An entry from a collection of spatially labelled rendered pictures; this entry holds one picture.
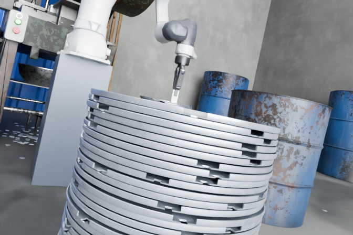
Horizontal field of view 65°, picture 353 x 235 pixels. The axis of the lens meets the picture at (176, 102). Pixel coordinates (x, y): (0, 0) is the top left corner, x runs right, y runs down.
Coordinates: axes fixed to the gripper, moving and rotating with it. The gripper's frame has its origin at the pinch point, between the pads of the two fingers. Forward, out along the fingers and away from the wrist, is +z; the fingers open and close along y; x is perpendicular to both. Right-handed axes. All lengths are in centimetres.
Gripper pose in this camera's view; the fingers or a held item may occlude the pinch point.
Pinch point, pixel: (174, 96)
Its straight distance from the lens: 137.7
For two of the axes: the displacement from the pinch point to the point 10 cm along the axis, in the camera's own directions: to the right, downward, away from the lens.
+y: 2.4, 0.4, -9.7
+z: -2.1, 9.8, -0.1
